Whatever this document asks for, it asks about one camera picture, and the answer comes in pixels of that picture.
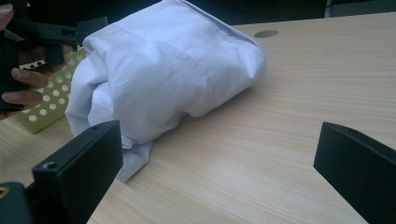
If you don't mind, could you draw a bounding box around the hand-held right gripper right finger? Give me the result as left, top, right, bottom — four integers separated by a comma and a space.
313, 121, 396, 224

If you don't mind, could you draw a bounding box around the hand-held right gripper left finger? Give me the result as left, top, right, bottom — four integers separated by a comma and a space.
32, 119, 124, 224

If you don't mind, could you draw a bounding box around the yellow-green perforated plastic basket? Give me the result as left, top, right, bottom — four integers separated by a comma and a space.
15, 46, 89, 135

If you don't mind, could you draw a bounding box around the white shirt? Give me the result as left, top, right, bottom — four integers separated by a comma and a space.
64, 0, 268, 184

